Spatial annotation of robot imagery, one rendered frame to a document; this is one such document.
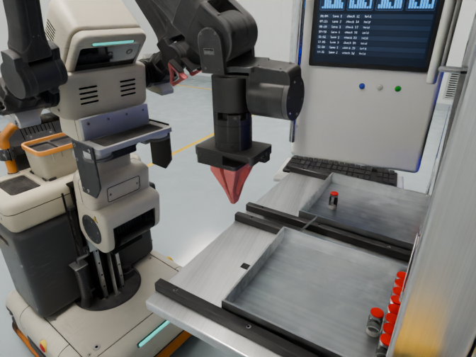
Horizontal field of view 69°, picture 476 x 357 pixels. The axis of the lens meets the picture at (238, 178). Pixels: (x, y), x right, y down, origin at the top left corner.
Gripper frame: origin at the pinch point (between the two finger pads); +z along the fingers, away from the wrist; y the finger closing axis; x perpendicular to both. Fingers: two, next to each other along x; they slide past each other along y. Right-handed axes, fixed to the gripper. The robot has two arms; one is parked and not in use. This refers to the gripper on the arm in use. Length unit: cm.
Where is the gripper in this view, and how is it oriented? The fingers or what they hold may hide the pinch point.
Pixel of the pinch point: (234, 197)
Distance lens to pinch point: 56.5
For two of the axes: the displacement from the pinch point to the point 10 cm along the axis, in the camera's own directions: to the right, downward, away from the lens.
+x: 5.2, -3.8, 7.7
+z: 0.2, 9.0, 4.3
